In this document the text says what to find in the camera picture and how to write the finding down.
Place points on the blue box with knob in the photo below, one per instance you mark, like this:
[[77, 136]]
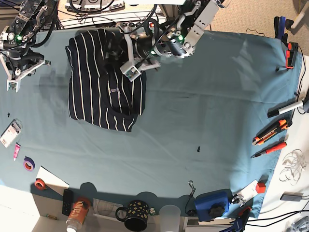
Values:
[[212, 206]]

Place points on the small red cube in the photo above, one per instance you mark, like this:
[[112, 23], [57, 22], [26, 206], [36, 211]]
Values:
[[260, 188]]

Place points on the black white marker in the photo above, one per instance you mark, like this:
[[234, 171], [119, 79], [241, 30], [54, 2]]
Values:
[[285, 109]]

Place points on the white card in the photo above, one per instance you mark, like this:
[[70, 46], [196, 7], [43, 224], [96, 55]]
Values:
[[248, 192]]

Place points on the clear plastic blister pack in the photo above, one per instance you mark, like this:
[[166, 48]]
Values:
[[11, 133]]

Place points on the orange black utility knife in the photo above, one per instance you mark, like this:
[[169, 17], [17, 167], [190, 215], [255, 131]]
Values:
[[272, 130]]

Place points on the white paper sheet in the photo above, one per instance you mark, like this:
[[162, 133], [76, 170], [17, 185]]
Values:
[[51, 180]]

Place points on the navy white striped t-shirt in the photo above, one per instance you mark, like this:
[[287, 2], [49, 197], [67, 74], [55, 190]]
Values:
[[98, 91]]

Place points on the orange handled screwdriver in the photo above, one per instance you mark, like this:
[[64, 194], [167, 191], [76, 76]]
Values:
[[274, 148]]

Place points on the black remote control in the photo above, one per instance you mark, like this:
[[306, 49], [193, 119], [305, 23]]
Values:
[[67, 202]]

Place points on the power strip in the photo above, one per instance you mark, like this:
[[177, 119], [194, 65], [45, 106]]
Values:
[[132, 25]]

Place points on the pink glue tube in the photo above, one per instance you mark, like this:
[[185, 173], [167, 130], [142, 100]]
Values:
[[16, 151]]

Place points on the orange tape roll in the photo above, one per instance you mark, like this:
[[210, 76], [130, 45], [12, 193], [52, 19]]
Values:
[[40, 184]]

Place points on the orange drink can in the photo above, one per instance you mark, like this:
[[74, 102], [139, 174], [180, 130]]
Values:
[[78, 215]]

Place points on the red black clamp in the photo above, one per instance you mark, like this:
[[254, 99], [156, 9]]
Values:
[[291, 54]]

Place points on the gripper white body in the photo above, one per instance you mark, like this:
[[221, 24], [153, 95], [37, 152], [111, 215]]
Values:
[[140, 51], [18, 68]]

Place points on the translucent plastic cup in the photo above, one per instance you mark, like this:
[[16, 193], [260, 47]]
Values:
[[169, 216]]

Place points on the grey flat device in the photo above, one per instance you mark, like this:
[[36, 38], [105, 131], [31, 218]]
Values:
[[291, 197]]

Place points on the purple tape roll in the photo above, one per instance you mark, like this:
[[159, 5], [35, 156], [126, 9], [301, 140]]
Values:
[[29, 164]]

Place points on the teal table cloth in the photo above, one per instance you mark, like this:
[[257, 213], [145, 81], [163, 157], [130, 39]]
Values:
[[217, 99]]

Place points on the black mug gold leaves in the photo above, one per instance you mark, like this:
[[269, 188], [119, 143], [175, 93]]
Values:
[[135, 216]]

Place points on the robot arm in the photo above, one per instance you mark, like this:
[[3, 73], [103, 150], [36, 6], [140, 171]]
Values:
[[177, 37], [31, 28]]

